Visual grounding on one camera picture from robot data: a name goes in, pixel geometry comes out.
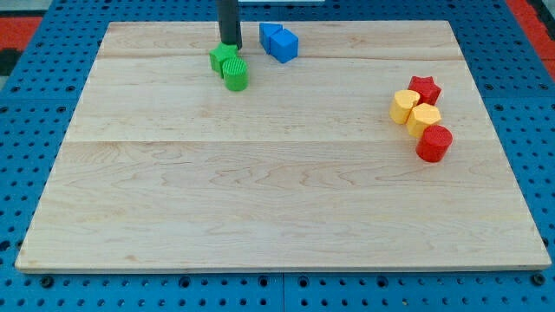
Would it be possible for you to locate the green cylinder block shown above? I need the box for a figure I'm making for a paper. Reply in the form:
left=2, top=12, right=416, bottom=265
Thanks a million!
left=222, top=57, right=249, bottom=92

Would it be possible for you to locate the blue cube block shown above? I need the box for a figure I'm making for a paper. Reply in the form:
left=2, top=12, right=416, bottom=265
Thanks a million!
left=270, top=29, right=298, bottom=63

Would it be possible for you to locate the wooden board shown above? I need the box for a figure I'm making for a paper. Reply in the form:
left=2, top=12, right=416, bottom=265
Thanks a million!
left=16, top=21, right=552, bottom=274

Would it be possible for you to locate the green star block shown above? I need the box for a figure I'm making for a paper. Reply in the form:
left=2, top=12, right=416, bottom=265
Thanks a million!
left=209, top=42, right=238, bottom=77

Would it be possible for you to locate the blue triangular block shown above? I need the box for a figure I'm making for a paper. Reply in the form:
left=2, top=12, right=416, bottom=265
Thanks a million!
left=258, top=23, right=283, bottom=54

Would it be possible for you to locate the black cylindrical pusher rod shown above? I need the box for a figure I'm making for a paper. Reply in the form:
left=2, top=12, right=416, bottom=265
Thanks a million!
left=216, top=0, right=242, bottom=50

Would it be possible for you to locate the yellow heart block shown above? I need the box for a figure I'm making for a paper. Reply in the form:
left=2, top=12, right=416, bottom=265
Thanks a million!
left=389, top=89, right=421, bottom=124

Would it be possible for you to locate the yellow hexagon block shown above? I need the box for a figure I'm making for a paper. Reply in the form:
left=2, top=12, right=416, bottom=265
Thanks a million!
left=406, top=103, right=441, bottom=138

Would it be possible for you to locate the red cylinder block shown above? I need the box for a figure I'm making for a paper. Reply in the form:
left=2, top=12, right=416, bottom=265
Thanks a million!
left=415, top=125, right=453, bottom=163

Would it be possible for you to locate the red star block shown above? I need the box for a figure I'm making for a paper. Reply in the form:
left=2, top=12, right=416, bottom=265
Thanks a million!
left=408, top=76, right=441, bottom=106

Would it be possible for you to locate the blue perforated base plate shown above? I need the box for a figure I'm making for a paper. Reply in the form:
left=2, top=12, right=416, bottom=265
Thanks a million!
left=1, top=1, right=554, bottom=311

